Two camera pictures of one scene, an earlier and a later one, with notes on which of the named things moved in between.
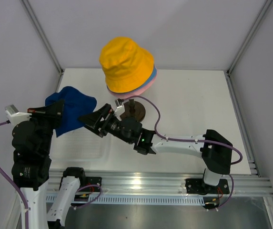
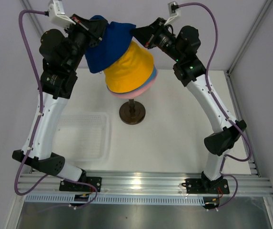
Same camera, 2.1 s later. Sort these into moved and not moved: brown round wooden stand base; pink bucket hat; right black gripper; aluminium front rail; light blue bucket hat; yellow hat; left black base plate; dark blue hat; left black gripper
Moved: right black gripper; dark blue hat; left black gripper
Not moved: light blue bucket hat; brown round wooden stand base; pink bucket hat; yellow hat; aluminium front rail; left black base plate
